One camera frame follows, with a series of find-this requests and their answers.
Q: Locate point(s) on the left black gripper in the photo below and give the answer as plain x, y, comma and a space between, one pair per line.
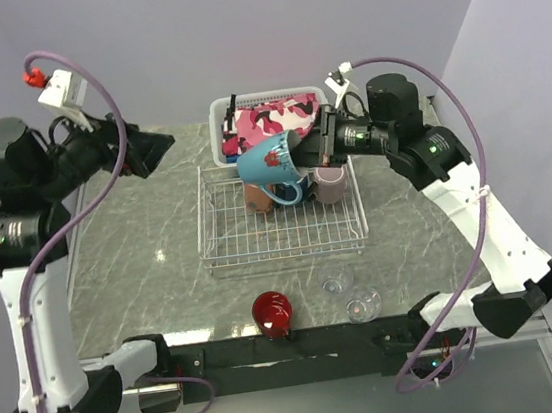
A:
144, 149

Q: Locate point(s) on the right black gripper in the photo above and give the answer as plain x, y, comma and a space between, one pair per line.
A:
316, 148

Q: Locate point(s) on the mauve purple mug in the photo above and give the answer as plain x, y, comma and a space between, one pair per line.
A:
329, 184

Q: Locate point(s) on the light blue mug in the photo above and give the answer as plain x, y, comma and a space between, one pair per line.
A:
270, 162

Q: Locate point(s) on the salmon pink mug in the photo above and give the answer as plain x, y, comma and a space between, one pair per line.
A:
256, 200

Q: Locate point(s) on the dark blue mug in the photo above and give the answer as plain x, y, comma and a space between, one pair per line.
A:
287, 192

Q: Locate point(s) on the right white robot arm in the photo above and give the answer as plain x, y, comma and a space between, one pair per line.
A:
438, 165

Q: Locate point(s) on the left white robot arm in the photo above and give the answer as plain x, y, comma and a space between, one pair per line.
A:
36, 176

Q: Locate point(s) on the pink camouflage cloth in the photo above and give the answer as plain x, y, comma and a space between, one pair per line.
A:
256, 123

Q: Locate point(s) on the white plastic basket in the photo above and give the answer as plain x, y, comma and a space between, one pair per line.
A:
218, 109

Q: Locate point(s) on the black item in basket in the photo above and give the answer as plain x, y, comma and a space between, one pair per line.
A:
229, 124

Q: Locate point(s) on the clear glass cup far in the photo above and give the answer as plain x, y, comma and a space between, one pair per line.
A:
336, 279

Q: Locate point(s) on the clear glass cup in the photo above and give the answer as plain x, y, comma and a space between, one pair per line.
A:
363, 305
336, 279

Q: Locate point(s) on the clear glass cup near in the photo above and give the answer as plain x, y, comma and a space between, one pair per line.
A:
363, 305

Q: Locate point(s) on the red mug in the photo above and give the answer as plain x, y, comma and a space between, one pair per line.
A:
272, 313

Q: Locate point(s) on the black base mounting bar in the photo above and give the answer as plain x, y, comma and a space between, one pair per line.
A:
256, 363

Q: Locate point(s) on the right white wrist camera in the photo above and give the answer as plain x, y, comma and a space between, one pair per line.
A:
338, 82

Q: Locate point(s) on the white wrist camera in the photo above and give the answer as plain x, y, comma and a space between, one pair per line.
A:
62, 93
338, 82

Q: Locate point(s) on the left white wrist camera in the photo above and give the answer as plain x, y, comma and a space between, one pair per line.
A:
62, 93

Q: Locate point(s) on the white wire dish rack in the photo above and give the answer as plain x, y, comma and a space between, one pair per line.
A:
230, 235

